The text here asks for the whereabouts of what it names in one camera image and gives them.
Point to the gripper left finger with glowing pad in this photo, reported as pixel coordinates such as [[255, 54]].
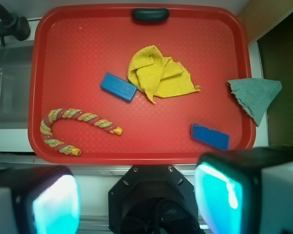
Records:
[[39, 200]]

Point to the black octagonal mount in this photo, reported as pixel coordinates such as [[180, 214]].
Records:
[[153, 200]]

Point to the blue sponge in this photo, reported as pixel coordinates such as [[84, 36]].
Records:
[[210, 137]]

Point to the grey-green cloth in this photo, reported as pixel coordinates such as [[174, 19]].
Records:
[[255, 95]]

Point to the steel sink basin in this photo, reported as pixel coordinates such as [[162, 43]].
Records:
[[15, 74]]

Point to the black faucet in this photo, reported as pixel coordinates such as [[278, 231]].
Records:
[[13, 25]]

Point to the red plastic tray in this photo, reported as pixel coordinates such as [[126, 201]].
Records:
[[74, 48]]

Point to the blue rectangular block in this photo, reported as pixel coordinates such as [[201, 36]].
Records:
[[118, 87]]

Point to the yellow crumpled cloth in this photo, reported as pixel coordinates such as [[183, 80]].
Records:
[[159, 76]]

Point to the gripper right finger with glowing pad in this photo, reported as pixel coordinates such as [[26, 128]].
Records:
[[246, 191]]

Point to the multicolour twisted rope toy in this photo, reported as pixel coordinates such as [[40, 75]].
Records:
[[65, 117]]

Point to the dark green tray handle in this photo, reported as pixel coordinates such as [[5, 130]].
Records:
[[150, 14]]

